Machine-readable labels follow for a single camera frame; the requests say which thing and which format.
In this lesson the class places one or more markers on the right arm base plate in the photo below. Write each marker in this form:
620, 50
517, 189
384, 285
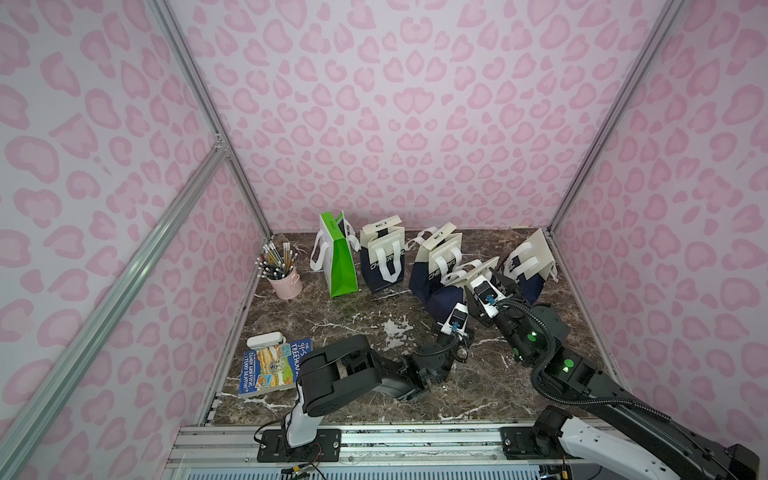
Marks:
538, 442

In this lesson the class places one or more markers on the aluminium frame rail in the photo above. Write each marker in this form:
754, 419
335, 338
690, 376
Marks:
38, 415

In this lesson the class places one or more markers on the beige navy bag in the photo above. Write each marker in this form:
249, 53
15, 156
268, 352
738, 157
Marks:
450, 291
438, 251
382, 253
531, 265

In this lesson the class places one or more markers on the white small box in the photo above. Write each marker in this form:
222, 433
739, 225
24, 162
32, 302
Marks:
265, 340

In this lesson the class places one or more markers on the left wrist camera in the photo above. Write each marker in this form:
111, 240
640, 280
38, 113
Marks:
457, 320

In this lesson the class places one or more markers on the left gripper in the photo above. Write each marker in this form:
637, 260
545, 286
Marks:
450, 338

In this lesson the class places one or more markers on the green white takeout bag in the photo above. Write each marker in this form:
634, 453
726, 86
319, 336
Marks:
332, 254

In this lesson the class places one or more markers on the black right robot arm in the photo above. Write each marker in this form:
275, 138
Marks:
590, 416

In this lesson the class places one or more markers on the pink pencil cup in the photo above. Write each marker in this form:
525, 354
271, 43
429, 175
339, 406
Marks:
278, 264

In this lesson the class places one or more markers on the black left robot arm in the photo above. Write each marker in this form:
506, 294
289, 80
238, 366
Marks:
338, 374

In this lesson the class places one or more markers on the illustrated paperback book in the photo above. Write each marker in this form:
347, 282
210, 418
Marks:
272, 368

